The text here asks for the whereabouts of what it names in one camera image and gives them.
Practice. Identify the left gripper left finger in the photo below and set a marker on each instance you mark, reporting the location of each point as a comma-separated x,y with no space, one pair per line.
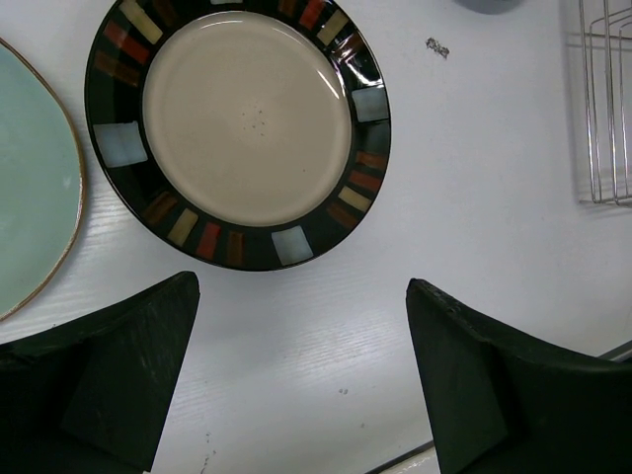
92,395

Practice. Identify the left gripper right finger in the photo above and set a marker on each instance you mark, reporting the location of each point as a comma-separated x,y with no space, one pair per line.
433,316

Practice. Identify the mint floral plate front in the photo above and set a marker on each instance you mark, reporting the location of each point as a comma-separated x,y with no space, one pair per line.
43,182

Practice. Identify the black rim beige plate front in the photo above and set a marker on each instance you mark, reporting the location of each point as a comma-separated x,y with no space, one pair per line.
250,135

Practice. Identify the dark teal plate back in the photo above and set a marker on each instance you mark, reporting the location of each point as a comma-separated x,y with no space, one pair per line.
489,7

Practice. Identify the metal wire dish rack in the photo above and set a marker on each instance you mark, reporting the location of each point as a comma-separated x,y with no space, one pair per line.
596,40

